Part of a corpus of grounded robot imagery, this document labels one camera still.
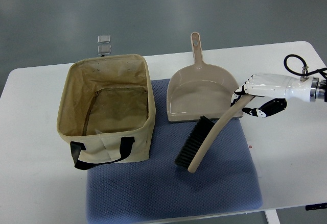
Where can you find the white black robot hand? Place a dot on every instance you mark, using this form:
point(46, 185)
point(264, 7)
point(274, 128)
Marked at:
point(278, 87)

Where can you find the beige hand broom black bristles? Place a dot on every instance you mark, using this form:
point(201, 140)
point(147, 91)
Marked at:
point(204, 134)

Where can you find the beige plastic dustpan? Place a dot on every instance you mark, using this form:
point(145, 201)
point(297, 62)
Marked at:
point(199, 89)

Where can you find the blue textured mat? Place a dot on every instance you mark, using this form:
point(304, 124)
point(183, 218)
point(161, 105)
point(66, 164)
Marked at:
point(226, 180)

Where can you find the black table control panel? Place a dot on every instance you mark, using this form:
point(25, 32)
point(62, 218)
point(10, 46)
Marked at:
point(316, 206)

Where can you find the white table leg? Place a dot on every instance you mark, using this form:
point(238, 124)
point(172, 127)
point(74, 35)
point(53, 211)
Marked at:
point(272, 217)

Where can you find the lower floor socket plate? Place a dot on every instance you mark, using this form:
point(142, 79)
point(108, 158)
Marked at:
point(104, 49)

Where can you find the floor socket plate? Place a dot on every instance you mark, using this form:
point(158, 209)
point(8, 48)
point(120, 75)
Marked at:
point(104, 49)
point(104, 38)

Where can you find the upper floor socket plate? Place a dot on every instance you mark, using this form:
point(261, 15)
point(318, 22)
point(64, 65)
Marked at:
point(104, 38)

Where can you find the yellow fabric bag black handle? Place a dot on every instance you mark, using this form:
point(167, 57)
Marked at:
point(107, 111)

